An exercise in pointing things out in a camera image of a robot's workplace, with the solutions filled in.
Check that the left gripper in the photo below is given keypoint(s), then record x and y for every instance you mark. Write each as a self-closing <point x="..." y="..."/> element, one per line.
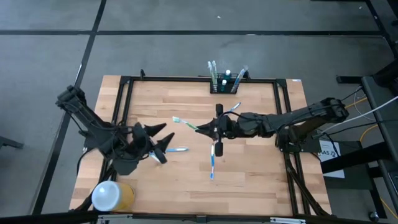
<point x="143" y="143"/>

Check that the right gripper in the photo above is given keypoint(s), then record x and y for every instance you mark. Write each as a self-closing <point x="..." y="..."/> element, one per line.
<point x="228" y="127"/>

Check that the green and white toothbrush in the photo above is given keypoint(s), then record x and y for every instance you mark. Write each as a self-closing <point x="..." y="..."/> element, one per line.
<point x="186" y="124"/>

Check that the blue and white toothbrush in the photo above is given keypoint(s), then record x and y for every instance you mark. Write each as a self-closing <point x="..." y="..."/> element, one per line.
<point x="212" y="161"/>

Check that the teal mouthwash bottle white cap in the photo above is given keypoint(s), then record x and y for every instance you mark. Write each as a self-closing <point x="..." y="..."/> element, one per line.
<point x="228" y="72"/>
<point x="224" y="82"/>

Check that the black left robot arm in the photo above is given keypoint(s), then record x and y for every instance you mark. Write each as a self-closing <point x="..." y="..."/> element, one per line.
<point x="93" y="123"/>

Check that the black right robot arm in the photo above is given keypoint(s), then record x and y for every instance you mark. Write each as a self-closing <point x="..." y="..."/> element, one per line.
<point x="295" y="119"/>

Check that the black mesh toothbrush holder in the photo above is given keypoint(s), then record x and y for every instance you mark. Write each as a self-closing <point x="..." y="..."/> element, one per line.
<point x="217" y="91"/>

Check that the black table clamp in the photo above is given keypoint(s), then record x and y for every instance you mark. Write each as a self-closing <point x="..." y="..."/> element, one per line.
<point x="246" y="75"/>
<point x="142" y="74"/>

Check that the yellow canister white lid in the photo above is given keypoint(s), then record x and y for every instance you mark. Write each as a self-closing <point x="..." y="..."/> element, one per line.
<point x="109" y="196"/>

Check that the white tape strip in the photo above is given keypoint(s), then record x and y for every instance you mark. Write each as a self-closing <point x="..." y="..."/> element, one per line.
<point x="296" y="80"/>

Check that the white paper label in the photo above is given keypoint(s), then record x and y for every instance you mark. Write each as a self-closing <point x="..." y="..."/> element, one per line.
<point x="326" y="144"/>

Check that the black stand foot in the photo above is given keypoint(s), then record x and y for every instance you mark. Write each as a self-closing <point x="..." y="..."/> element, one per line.
<point x="11" y="143"/>
<point x="388" y="73"/>

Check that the black equipment stand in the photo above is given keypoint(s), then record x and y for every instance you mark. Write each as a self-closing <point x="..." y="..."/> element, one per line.
<point x="357" y="155"/>

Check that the black caster wheel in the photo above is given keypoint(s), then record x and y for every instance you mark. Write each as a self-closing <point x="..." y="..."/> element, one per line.
<point x="373" y="216"/>

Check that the black metal table frame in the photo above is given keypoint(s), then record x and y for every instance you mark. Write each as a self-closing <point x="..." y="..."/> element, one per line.
<point x="171" y="79"/>

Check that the silver bracket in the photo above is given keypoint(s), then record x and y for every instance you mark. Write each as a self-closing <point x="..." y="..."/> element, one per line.
<point x="287" y="220"/>

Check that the black camera mount rail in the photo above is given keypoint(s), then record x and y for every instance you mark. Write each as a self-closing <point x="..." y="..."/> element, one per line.
<point x="46" y="217"/>

